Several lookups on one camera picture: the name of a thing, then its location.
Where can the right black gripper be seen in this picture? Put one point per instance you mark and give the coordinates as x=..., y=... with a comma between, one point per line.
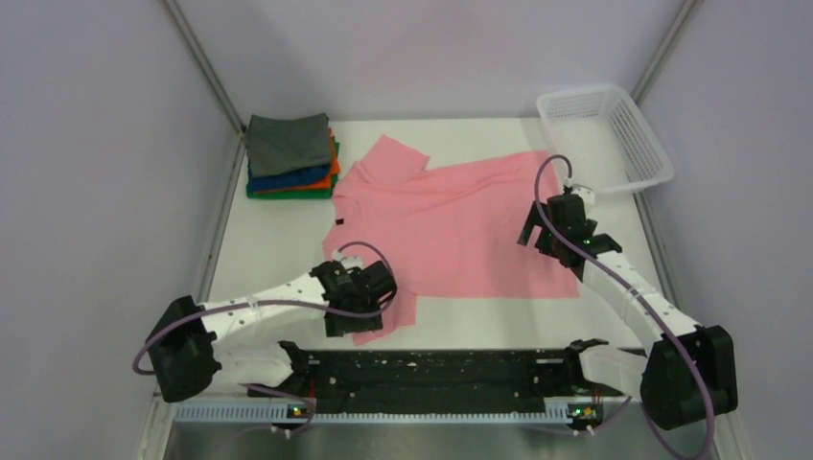
x=543, y=244

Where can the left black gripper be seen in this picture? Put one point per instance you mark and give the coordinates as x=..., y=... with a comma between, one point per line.
x=336, y=324

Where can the pink t shirt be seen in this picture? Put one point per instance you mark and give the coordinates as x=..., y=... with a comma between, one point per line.
x=449, y=232

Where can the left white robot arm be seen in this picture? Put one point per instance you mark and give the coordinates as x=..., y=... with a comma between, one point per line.
x=246, y=341

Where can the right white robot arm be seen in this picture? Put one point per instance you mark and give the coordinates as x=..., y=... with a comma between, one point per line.
x=685, y=370

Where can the white plastic basket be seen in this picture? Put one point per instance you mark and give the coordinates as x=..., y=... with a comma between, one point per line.
x=603, y=133

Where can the green folded t shirt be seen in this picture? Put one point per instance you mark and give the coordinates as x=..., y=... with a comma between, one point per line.
x=317, y=195

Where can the orange folded t shirt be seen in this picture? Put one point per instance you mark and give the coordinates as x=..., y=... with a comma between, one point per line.
x=334, y=165

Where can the blue folded t shirt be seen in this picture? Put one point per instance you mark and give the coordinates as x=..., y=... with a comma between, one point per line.
x=311, y=178

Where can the grey folded t shirt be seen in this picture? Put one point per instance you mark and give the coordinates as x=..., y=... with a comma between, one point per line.
x=279, y=146

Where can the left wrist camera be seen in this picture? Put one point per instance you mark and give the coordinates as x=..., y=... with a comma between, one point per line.
x=347, y=261

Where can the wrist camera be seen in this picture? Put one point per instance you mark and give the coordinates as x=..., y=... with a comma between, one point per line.
x=347, y=261
x=586, y=194

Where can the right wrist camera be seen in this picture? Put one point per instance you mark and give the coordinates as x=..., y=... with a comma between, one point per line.
x=586, y=194

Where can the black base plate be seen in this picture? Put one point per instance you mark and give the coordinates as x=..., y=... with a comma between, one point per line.
x=451, y=382

